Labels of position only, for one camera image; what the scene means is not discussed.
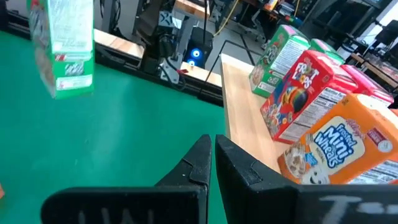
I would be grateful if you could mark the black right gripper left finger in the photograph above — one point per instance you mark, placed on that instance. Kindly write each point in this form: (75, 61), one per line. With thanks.
(140, 205)

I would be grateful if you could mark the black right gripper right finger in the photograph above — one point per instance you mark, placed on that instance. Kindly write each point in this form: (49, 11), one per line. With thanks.
(264, 202)

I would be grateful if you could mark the red Froot Loops cereal box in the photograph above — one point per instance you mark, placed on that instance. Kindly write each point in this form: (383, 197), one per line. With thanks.
(363, 81)
(292, 93)

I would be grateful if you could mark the orange Frosted Mini-Wheats cereal box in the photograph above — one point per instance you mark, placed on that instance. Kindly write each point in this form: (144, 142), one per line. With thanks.
(360, 107)
(395, 112)

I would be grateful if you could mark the green Apple Jacks cereal box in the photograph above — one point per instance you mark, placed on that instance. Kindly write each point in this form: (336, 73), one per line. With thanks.
(264, 53)
(74, 77)
(323, 46)

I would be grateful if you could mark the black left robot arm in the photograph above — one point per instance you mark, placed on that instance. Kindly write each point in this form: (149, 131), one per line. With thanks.
(158, 43)

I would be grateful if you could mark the green table mat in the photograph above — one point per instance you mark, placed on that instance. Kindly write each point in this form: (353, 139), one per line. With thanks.
(109, 133)

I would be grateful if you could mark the black computer with blue lights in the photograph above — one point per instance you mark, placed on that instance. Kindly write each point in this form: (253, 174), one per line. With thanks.
(199, 40)

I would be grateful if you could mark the wooden desk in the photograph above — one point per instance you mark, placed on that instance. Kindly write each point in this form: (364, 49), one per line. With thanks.
(192, 7)

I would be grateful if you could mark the black office chair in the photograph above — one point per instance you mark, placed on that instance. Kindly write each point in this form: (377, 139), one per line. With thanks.
(388, 32)

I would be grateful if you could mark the wooden shelf with black frame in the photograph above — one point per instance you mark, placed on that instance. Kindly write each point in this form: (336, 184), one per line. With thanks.
(245, 118)

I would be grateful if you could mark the black aluminium table frame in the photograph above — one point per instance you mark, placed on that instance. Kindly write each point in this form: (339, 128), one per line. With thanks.
(124, 67)

